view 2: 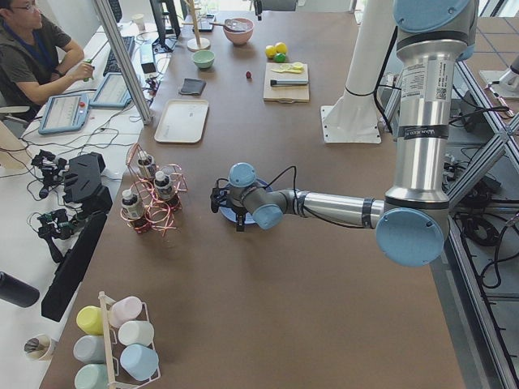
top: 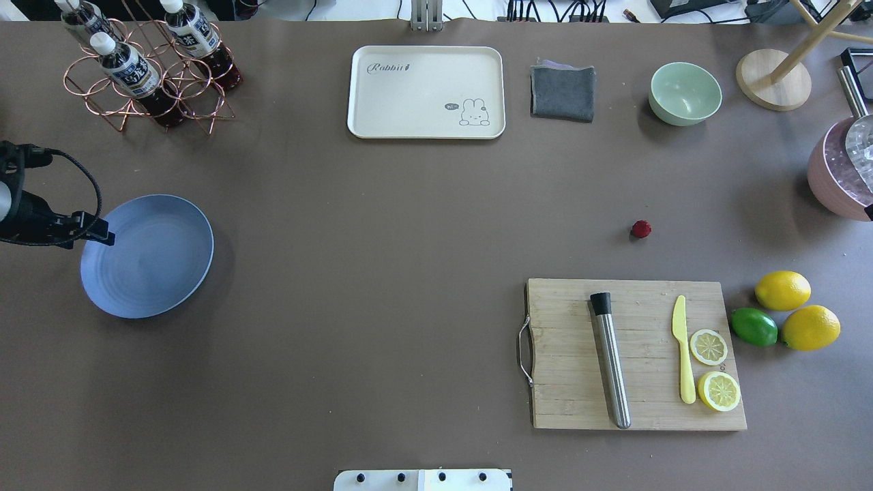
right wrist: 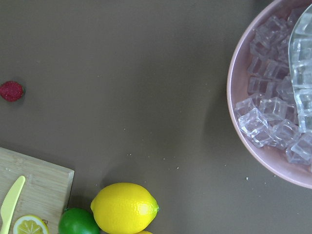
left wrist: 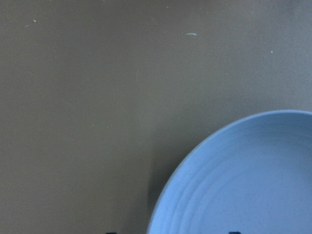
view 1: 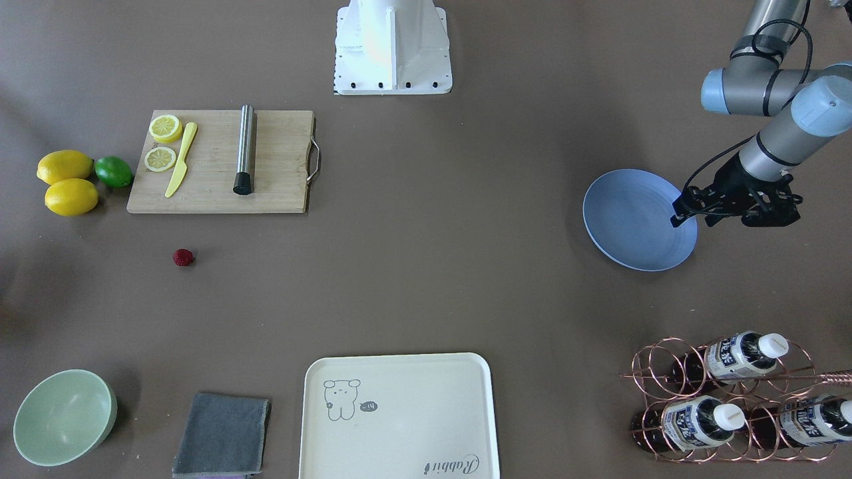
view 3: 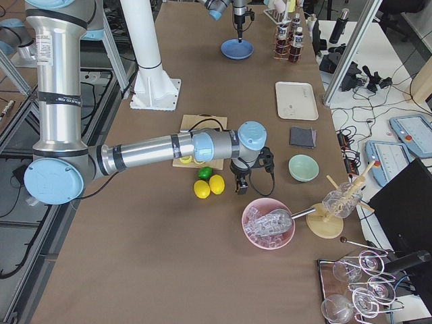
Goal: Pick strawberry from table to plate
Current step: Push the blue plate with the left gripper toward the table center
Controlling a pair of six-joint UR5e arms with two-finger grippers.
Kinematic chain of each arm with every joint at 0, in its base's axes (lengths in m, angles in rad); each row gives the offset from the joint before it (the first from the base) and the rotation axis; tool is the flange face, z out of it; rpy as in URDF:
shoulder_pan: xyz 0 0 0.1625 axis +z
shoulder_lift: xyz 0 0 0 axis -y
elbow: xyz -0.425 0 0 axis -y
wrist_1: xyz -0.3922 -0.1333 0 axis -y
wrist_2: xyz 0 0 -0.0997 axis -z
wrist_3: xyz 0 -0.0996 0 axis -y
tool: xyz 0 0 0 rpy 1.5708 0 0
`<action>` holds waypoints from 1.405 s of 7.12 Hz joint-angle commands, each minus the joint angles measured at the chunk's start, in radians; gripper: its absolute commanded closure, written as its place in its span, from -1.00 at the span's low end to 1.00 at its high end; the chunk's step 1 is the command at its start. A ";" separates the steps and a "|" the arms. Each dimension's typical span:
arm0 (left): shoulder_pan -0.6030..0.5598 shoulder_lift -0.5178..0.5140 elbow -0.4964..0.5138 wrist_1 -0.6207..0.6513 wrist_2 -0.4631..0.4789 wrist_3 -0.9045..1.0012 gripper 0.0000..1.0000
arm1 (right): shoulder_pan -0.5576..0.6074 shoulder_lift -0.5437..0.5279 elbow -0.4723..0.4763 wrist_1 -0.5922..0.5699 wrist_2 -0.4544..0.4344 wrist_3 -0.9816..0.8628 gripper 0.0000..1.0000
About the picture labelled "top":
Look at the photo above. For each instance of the pink bowl with ice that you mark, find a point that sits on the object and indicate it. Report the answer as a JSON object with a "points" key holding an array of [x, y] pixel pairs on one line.
{"points": [[833, 178]]}

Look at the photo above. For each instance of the whole lemon upper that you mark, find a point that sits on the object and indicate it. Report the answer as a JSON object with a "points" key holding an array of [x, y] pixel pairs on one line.
{"points": [[782, 290]]}

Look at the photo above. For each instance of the green lime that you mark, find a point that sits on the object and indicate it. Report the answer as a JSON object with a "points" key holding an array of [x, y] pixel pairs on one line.
{"points": [[754, 326]]}

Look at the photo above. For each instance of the green bowl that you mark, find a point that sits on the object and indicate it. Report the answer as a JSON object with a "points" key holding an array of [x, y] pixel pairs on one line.
{"points": [[684, 94]]}

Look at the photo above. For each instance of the whole lemon lower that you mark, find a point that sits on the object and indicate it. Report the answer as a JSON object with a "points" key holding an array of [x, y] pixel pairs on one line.
{"points": [[810, 328]]}

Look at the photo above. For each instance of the grey folded cloth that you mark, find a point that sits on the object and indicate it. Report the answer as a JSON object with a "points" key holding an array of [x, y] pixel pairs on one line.
{"points": [[564, 92]]}

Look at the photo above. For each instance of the whole lemon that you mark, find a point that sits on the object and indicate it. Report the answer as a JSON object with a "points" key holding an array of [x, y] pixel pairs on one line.
{"points": [[782, 290], [810, 328]]}

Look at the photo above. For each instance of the steel muddler black tip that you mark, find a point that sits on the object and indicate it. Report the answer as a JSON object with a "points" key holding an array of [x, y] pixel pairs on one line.
{"points": [[618, 403]]}

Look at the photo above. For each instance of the lemon slice at edge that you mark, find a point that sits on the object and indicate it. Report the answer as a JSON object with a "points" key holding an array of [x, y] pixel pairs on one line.
{"points": [[719, 391]]}

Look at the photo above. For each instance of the steel ice scoop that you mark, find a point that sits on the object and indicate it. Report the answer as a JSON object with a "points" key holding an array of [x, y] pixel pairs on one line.
{"points": [[858, 140]]}

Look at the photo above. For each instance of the wooden cutting board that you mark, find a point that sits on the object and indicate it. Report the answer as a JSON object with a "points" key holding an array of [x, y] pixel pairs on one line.
{"points": [[568, 367]]}

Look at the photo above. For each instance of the cream rabbit tray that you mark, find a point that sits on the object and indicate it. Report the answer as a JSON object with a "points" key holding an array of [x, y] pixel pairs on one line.
{"points": [[426, 92]]}

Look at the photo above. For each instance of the lemon slice near knife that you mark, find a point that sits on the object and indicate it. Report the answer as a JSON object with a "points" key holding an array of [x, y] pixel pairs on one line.
{"points": [[708, 347]]}

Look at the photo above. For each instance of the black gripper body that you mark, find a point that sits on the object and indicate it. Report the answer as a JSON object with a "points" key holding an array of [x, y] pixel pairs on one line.
{"points": [[28, 216]]}

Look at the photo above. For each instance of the blue plate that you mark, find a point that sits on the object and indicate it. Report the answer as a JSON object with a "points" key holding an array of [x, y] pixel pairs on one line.
{"points": [[163, 250]]}

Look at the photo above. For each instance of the wooden stand round base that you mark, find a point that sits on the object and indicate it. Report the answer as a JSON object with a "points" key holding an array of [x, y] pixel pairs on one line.
{"points": [[778, 81]]}

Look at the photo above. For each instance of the copper wire bottle rack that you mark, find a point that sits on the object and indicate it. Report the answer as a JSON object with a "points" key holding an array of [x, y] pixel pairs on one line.
{"points": [[168, 70]]}

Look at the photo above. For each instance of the red strawberry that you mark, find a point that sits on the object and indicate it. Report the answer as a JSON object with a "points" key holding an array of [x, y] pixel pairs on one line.
{"points": [[641, 229]]}

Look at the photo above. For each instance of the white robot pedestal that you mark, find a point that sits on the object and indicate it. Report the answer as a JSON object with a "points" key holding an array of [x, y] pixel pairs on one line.
{"points": [[425, 479]]}

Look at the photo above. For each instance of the yellow plastic knife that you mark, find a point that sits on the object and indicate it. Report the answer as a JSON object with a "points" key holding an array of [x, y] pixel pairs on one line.
{"points": [[680, 333]]}

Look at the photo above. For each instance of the drink bottle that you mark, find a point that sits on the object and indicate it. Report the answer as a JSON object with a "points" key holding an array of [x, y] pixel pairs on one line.
{"points": [[202, 43], [82, 19], [139, 79]]}

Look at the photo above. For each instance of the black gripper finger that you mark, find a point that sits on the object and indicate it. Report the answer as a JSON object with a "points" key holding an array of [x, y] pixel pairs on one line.
{"points": [[85, 226]]}

